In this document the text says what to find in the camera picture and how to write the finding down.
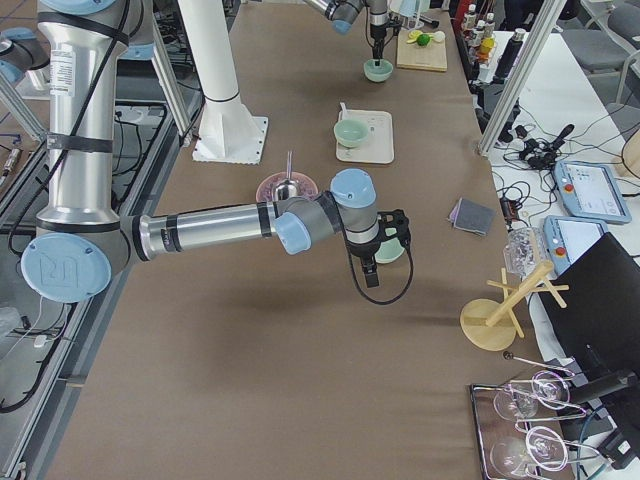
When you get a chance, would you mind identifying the wooden cutting board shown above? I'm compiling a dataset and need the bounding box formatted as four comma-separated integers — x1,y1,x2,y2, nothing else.
396,30,447,72

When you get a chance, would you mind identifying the wine glass upper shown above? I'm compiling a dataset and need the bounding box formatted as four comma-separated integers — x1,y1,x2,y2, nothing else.
493,370,570,421

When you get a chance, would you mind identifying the white garlic toy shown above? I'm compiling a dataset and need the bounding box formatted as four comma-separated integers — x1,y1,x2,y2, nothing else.
432,31,446,43

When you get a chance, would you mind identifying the beige rabbit tray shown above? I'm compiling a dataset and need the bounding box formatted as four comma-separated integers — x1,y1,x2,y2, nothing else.
335,109,395,164

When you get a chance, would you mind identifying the teach pendant tablet near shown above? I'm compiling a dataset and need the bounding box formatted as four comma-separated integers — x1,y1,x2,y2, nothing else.
543,215,608,275

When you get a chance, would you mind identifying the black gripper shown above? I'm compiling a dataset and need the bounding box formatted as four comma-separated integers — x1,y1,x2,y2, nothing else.
367,12,402,67
347,209,411,288

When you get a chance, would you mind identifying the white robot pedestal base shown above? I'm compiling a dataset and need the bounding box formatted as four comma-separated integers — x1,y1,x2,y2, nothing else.
179,0,268,165

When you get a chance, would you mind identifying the metal ice scoop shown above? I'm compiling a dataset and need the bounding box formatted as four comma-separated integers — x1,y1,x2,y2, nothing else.
272,150,299,201

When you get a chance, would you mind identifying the wooden cup tree stand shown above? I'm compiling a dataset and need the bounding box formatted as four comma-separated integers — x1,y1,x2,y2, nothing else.
460,260,569,352

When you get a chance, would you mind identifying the wine glass rack tray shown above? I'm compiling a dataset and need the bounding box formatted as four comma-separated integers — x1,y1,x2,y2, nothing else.
469,384,611,479

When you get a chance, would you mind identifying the black water bottle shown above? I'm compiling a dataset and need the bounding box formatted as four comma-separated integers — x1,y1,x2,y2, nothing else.
494,28,526,81

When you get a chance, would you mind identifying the pink bowl with ice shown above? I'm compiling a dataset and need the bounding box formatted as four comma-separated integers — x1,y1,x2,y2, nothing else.
255,171,319,202

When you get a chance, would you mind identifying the green bowl robot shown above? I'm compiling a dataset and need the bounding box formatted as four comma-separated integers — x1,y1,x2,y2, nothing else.
363,59,394,83
375,238,405,264

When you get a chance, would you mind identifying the green bowl on tray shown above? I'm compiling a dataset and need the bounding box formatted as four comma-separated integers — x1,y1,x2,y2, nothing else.
333,118,369,148

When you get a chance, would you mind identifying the black monitor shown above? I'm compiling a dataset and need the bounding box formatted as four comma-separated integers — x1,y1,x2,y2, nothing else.
540,233,639,372

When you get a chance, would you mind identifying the teach pendant tablet far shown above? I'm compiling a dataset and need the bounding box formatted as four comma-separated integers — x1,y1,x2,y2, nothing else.
553,160,632,224

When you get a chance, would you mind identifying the aluminium frame post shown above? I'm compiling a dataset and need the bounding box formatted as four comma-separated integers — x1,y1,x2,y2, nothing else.
477,0,566,157

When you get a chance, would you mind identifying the green lime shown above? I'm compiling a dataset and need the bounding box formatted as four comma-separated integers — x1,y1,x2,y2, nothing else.
416,33,431,47

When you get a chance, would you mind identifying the grey purple cloth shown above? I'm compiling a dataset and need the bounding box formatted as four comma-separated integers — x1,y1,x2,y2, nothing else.
448,198,496,236

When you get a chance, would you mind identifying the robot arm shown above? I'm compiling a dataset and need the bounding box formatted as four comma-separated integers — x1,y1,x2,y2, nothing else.
20,1,410,303
304,0,402,67

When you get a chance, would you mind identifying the wine glass lower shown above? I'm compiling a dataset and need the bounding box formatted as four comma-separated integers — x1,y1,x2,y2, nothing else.
490,426,568,479

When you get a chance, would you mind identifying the teach pendant tablet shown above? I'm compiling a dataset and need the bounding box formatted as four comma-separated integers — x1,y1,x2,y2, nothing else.
543,215,608,275
553,160,632,224

